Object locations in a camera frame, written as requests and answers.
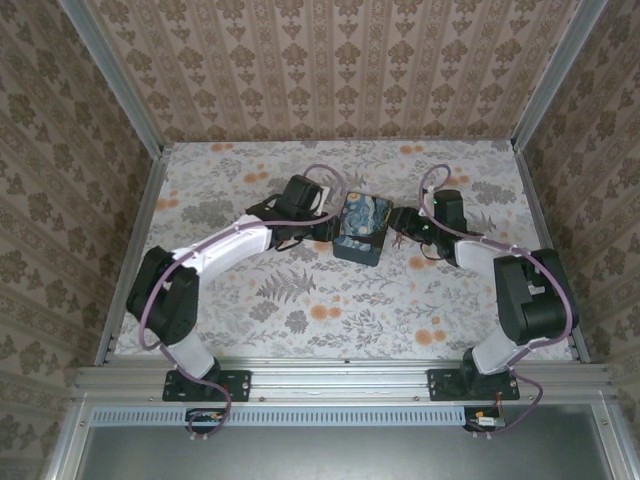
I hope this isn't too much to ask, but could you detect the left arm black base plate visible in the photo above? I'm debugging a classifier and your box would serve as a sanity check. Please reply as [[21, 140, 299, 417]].
[[163, 368, 251, 403]]

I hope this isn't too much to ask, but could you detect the grey metal panel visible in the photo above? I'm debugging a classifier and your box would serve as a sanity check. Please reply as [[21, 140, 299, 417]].
[[44, 403, 640, 480]]

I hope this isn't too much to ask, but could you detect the floral table cover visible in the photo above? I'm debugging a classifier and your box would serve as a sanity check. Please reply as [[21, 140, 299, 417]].
[[114, 140, 576, 359]]

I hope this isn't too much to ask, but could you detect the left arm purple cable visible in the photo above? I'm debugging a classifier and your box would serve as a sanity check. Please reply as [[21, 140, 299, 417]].
[[138, 163, 347, 442]]

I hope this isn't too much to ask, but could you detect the grey slotted cable duct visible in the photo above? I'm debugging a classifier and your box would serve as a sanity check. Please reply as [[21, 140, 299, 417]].
[[92, 405, 469, 427]]

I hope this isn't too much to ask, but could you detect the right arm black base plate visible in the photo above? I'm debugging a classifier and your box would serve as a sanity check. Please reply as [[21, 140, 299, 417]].
[[427, 368, 521, 402]]

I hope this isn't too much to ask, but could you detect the aluminium front rail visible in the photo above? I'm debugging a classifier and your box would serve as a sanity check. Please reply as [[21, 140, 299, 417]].
[[74, 357, 614, 402]]

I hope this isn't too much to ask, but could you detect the aluminium corner post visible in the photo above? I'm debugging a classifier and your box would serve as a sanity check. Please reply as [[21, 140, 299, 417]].
[[512, 0, 609, 151], [58, 0, 164, 156]]

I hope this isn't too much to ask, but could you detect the aluminium side rail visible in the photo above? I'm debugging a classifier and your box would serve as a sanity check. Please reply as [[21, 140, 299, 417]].
[[94, 143, 174, 366], [512, 143, 591, 364]]

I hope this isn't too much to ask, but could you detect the starry night print box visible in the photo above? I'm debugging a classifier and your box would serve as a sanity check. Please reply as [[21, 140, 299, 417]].
[[332, 190, 395, 267]]

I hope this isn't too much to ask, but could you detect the small connector board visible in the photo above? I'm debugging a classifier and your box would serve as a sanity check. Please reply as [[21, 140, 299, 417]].
[[185, 407, 227, 433], [463, 406, 506, 433]]

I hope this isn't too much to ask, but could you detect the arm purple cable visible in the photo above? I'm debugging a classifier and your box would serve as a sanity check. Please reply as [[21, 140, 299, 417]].
[[418, 163, 576, 437], [138, 163, 347, 442]]

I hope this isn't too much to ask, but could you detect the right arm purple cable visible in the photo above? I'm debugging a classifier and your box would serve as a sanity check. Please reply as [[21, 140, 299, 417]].
[[418, 163, 576, 437]]

